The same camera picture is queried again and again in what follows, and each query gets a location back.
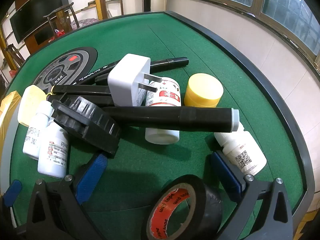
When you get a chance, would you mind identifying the yellow lidded jar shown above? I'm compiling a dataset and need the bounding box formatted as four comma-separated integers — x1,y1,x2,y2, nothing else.
184,73,224,108

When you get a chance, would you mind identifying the dark wooden chair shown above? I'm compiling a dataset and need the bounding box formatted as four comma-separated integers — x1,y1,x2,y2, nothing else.
43,2,80,34

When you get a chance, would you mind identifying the metal-framed window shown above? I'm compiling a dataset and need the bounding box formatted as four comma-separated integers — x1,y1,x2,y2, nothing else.
170,0,320,73

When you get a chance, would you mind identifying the white plastic bottle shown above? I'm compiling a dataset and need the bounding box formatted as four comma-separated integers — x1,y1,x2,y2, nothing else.
37,120,70,180
22,100,54,161

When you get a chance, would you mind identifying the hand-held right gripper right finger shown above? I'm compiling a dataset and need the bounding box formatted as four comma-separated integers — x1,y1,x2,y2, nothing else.
210,151,294,240

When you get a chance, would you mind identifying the white bottle with red label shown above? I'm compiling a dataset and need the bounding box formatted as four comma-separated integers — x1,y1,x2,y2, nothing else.
145,77,181,145

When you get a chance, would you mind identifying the black ribbed plastic disc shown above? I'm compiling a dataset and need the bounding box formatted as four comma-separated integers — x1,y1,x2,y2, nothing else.
51,92,122,159

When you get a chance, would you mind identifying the floral cushion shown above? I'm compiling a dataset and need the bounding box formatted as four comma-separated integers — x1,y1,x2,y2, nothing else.
70,18,99,30

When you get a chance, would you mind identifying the pale yellow plastic block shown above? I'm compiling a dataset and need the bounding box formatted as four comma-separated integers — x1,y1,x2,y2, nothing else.
17,84,48,127

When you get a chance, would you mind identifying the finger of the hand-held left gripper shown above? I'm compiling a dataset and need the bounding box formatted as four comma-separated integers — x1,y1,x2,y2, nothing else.
0,179,23,208

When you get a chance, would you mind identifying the black electrical tape roll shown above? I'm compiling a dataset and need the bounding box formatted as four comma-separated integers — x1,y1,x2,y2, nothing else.
141,174,224,240

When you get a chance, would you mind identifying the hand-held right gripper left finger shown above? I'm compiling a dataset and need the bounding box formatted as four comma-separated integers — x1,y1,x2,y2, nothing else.
25,152,108,240

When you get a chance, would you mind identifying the yellow-edged cardboard tray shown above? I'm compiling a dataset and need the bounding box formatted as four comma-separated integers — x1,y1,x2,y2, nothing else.
0,90,24,193

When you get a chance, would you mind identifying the white power adapter plug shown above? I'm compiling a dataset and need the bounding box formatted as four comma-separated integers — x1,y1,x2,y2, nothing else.
107,53,162,107

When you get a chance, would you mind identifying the round grey table control panel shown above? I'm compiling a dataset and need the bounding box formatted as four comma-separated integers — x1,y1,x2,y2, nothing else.
32,46,98,90

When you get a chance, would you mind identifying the white bottle with square code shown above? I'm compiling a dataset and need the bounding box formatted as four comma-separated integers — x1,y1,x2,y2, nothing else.
214,122,267,177

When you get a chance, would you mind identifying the black flat television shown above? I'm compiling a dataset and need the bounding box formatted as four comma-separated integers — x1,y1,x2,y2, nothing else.
9,0,68,44

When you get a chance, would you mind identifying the black marker pen yellow end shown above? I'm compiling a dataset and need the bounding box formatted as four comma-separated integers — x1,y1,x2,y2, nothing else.
51,84,112,96

